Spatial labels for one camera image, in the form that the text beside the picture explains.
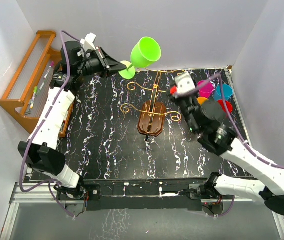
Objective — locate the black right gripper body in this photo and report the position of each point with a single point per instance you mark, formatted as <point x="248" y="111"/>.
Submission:
<point x="187" y="106"/>

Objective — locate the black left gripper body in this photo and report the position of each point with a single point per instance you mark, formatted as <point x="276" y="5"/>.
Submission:
<point x="91" y="66"/>

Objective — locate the orange plastic wine glass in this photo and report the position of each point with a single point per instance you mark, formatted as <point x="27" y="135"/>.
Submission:
<point x="201" y="100"/>

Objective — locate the red plastic wine glass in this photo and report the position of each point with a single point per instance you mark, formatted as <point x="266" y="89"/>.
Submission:
<point x="226" y="106"/>

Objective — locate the magenta plastic wine glass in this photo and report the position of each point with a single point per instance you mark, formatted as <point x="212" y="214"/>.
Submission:
<point x="206" y="90"/>

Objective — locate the blue plastic wine glass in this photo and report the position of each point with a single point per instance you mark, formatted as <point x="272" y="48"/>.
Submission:
<point x="227" y="92"/>

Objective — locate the green plastic wine glass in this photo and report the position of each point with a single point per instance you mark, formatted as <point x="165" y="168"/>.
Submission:
<point x="145" y="52"/>

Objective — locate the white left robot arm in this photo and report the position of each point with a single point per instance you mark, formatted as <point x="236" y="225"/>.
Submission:
<point x="39" y="152"/>

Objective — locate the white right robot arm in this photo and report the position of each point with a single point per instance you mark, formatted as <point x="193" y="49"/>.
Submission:
<point x="267" y="186"/>

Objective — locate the orange wooden shelf rack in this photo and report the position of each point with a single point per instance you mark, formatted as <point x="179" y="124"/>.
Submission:
<point x="28" y="75"/>

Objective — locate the purple capped marker pen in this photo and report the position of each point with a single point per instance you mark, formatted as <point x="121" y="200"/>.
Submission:
<point x="48" y="70"/>

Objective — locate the green capped marker pen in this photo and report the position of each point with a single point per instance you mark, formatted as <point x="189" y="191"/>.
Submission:
<point x="35" y="90"/>

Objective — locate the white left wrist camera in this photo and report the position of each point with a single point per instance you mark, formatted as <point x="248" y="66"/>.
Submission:
<point x="87" y="43"/>

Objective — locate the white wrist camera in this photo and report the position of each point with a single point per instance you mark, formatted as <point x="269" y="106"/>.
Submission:
<point x="87" y="43"/>
<point x="183" y="86"/>

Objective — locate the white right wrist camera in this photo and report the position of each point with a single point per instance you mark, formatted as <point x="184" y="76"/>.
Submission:
<point x="183" y="86"/>

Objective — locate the gold wire wine glass rack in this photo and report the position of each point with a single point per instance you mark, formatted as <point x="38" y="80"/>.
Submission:
<point x="152" y="113"/>

